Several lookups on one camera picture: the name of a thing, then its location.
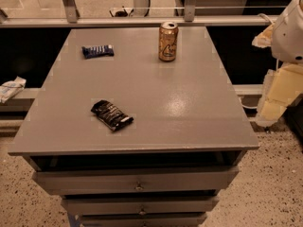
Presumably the black rxbar chocolate wrapper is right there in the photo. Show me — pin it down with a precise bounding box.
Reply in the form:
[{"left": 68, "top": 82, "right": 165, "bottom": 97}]
[{"left": 91, "top": 100, "right": 134, "bottom": 131}]

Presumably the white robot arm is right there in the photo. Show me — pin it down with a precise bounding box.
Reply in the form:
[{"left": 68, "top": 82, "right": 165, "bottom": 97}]
[{"left": 252, "top": 0, "right": 303, "bottom": 127}]

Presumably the orange soda can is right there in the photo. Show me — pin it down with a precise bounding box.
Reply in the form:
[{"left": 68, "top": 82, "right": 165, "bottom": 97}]
[{"left": 158, "top": 22, "right": 179, "bottom": 61}]

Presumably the grey drawer cabinet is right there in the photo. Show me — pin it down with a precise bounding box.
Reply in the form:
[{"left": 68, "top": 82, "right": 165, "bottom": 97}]
[{"left": 8, "top": 26, "right": 260, "bottom": 227}]

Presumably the top grey drawer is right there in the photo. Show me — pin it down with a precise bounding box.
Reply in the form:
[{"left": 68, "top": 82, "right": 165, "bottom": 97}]
[{"left": 33, "top": 166, "right": 239, "bottom": 196}]

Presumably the grey drawer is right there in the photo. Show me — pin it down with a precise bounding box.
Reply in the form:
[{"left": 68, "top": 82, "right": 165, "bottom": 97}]
[
  {"left": 62, "top": 196, "right": 219, "bottom": 216},
  {"left": 80, "top": 213, "right": 207, "bottom": 227},
  {"left": 33, "top": 166, "right": 239, "bottom": 196}
]

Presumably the middle grey drawer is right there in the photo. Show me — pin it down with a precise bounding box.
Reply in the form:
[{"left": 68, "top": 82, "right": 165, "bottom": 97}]
[{"left": 62, "top": 196, "right": 219, "bottom": 216}]

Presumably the blue striped snack bar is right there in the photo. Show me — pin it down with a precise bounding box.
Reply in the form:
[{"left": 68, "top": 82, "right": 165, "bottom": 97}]
[{"left": 81, "top": 44, "right": 115, "bottom": 59}]

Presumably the bottom grey drawer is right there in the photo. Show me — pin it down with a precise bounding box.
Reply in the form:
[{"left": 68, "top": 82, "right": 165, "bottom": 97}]
[{"left": 80, "top": 213, "right": 207, "bottom": 227}]

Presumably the white packet on ledge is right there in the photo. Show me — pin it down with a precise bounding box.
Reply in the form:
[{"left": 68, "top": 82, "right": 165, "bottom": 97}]
[{"left": 0, "top": 77, "right": 27, "bottom": 103}]

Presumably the white cable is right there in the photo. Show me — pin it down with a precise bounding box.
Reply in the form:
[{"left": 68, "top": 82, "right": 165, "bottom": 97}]
[{"left": 240, "top": 96, "right": 263, "bottom": 111}]

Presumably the metal window rail frame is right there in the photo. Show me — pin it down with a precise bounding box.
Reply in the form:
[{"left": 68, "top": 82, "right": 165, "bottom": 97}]
[{"left": 0, "top": 0, "right": 277, "bottom": 27}]

